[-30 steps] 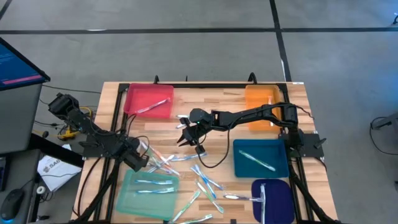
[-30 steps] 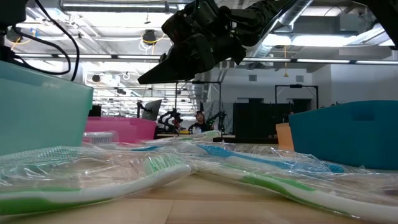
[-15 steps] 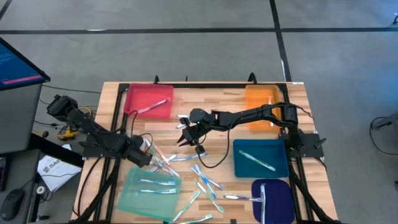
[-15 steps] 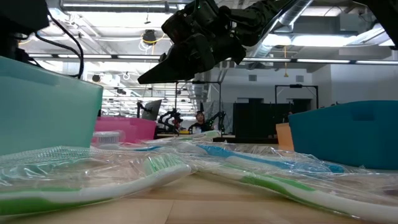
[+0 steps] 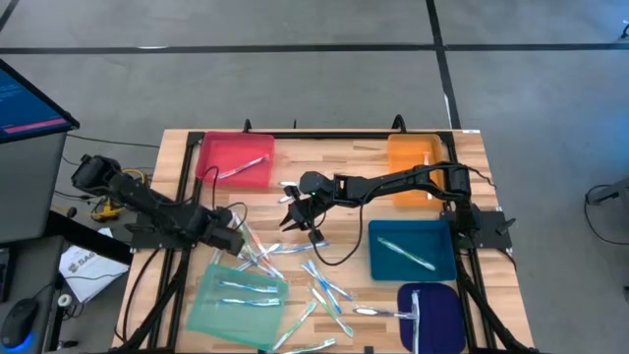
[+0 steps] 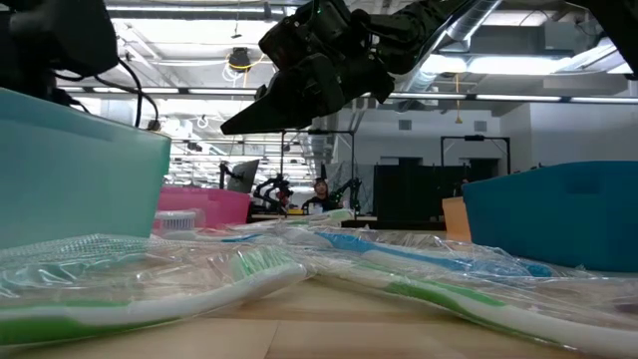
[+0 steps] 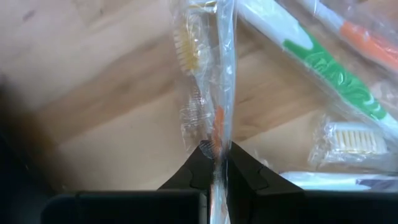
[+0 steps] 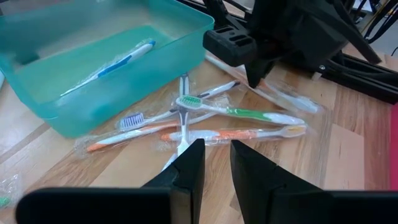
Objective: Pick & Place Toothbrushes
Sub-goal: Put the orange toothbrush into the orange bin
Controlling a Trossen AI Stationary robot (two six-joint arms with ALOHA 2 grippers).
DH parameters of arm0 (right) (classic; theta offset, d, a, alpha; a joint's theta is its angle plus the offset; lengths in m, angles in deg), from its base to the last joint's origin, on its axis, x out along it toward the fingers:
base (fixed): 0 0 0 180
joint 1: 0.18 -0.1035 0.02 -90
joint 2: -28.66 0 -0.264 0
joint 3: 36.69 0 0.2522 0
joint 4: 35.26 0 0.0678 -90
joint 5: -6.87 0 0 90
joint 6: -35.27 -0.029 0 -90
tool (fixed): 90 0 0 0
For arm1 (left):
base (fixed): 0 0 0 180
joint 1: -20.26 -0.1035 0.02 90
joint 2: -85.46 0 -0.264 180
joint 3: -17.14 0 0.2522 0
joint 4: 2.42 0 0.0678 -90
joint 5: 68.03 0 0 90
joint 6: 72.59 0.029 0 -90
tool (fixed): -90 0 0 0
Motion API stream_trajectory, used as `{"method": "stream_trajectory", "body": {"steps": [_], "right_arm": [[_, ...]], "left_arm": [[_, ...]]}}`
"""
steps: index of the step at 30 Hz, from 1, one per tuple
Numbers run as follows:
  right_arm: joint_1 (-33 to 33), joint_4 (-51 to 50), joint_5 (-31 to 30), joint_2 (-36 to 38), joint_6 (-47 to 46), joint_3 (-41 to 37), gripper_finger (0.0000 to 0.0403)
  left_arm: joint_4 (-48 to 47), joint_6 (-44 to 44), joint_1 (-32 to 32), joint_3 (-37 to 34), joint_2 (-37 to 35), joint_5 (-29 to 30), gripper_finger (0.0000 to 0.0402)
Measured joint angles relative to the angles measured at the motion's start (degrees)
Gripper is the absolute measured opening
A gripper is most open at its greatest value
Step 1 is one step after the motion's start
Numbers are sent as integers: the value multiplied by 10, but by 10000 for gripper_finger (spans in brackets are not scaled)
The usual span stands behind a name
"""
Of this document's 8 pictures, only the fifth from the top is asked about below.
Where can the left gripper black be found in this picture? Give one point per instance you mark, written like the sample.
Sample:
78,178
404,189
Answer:
226,241

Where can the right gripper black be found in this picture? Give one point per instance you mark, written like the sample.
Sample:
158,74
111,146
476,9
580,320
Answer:
317,189

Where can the blue white toothbrush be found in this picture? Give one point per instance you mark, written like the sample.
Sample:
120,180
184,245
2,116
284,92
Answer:
248,287
300,248
330,297
344,294
268,269
250,302

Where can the pink white toothbrush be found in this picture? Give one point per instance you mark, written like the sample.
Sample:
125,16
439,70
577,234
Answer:
245,166

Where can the purple white toothbrush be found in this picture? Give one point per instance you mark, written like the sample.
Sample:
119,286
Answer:
378,312
416,324

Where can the orange white toothbrush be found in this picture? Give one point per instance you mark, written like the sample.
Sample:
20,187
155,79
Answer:
258,242
426,158
260,253

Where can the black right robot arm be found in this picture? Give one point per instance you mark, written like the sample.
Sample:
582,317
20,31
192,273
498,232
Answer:
393,183

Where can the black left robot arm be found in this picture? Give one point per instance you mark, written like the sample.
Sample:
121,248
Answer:
147,201

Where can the clear wrapped toothbrush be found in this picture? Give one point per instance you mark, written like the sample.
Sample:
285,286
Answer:
216,256
289,184

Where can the mint green plastic bin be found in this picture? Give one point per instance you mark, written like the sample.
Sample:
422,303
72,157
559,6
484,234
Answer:
236,324

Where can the pink plastic bin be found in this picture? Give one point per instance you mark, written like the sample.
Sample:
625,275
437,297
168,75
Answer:
221,147

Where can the orange plastic bin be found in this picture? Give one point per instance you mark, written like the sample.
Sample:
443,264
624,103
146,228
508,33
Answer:
405,152

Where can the black support beam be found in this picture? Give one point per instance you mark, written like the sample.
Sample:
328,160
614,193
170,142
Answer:
88,236

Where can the white paper sheet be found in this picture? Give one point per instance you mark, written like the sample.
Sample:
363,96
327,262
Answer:
91,270

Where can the white tape roll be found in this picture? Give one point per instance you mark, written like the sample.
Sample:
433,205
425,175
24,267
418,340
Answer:
65,300

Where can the navy blue plastic bin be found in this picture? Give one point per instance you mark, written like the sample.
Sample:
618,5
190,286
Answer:
442,319

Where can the black computer mouse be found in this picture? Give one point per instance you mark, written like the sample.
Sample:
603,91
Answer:
19,322

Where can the blue screen monitor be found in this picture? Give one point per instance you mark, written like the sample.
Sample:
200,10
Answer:
29,108

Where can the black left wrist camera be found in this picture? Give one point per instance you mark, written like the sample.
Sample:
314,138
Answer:
223,214

